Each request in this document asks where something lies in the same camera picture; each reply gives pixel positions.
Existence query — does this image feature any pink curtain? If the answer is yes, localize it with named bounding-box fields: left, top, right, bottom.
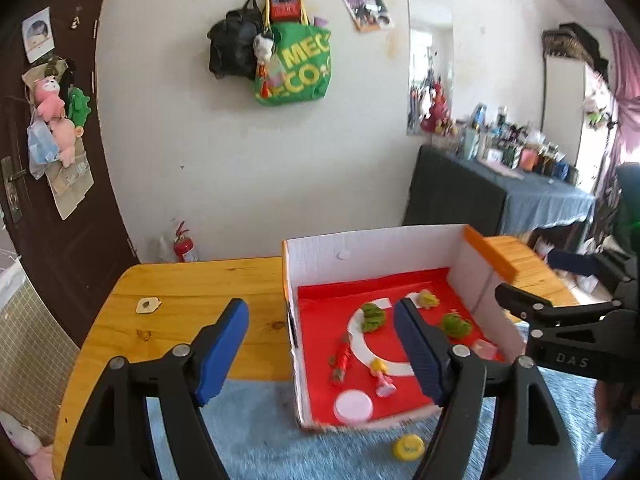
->
left=592, top=29, right=639, bottom=252

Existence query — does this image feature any pink plush toy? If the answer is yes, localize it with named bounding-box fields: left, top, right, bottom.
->
left=35, top=76, right=84, bottom=168

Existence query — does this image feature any blue-covered side table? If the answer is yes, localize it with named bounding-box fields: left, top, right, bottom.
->
left=402, top=145, right=596, bottom=236

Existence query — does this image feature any wall mirror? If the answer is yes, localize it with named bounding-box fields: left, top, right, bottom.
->
left=407, top=0, right=454, bottom=136

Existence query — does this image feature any green tote bag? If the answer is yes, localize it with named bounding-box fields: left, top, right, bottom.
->
left=254, top=0, right=332, bottom=106

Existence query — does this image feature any wall photo poster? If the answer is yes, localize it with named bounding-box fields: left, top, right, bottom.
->
left=342, top=0, right=394, bottom=34

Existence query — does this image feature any light blue towel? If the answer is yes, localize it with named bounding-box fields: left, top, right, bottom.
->
left=144, top=318, right=616, bottom=480

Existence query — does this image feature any pink yellow small figurine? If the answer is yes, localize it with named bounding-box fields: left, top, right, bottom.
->
left=369, top=358, right=397, bottom=398

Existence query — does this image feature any orange white cardboard box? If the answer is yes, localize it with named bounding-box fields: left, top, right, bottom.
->
left=282, top=224, right=525, bottom=431

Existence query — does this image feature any dark green knitted toy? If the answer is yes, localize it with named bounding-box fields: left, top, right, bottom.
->
left=438, top=311, right=473, bottom=340

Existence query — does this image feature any red fire extinguisher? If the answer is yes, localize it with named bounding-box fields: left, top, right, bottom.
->
left=172, top=221, right=198, bottom=262

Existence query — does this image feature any dark brown door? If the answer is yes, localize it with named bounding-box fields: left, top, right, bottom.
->
left=1, top=0, right=138, bottom=344

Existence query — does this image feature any yellow bottle cap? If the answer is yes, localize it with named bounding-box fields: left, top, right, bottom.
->
left=392, top=434, right=426, bottom=462

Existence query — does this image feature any person's hand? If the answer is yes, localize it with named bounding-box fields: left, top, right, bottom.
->
left=594, top=382, right=624, bottom=434

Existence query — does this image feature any clear pink plastic box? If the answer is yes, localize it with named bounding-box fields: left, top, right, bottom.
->
left=472, top=339, right=498, bottom=361

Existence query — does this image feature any small yellow-green plush toy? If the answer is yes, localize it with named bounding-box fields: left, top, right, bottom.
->
left=416, top=289, right=439, bottom=310

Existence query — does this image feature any red foil cracker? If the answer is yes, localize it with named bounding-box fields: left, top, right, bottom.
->
left=330, top=332, right=352, bottom=384

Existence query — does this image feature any black backpack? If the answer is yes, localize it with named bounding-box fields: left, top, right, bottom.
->
left=207, top=0, right=264, bottom=80

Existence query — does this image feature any white wardrobe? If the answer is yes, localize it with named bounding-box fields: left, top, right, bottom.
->
left=542, top=23, right=617, bottom=195

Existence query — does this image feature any white round lid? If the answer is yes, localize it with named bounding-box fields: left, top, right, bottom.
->
left=333, top=389, right=373, bottom=426

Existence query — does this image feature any small wooden tag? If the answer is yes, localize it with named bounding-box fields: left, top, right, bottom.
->
left=136, top=297, right=162, bottom=314

